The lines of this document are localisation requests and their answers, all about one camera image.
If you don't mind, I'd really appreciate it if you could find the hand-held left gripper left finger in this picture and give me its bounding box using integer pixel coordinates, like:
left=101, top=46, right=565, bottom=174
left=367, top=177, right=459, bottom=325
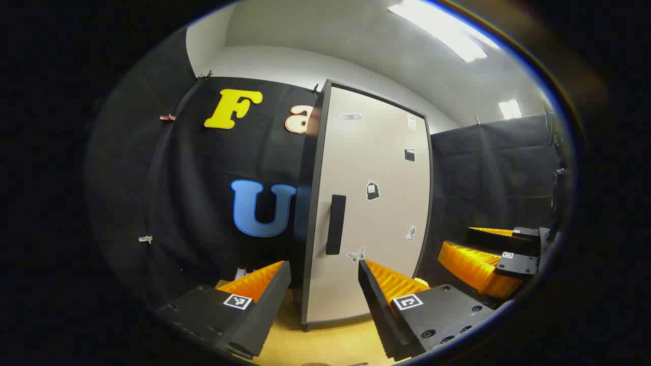
left=155, top=261, right=291, bottom=359

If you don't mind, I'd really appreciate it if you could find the black door handle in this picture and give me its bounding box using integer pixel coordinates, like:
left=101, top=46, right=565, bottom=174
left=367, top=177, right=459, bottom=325
left=325, top=194, right=347, bottom=256

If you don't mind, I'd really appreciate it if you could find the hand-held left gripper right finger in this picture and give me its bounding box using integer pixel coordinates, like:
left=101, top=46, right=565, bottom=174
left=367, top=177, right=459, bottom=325
left=359, top=259, right=496, bottom=361

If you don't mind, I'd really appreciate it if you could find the large ceiling light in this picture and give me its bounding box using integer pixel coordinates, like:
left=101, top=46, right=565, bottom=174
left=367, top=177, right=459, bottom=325
left=387, top=0, right=501, bottom=63

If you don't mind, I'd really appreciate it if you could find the dark grey cabinet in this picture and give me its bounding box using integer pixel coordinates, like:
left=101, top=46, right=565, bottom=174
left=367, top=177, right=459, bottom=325
left=292, top=79, right=434, bottom=332

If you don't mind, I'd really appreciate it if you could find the black backdrop cloth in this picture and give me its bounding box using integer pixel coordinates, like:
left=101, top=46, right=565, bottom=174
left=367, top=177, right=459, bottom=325
left=86, top=76, right=563, bottom=306

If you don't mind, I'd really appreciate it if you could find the small ceiling light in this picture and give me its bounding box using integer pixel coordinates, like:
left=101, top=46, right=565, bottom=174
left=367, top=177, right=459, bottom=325
left=498, top=99, right=523, bottom=120

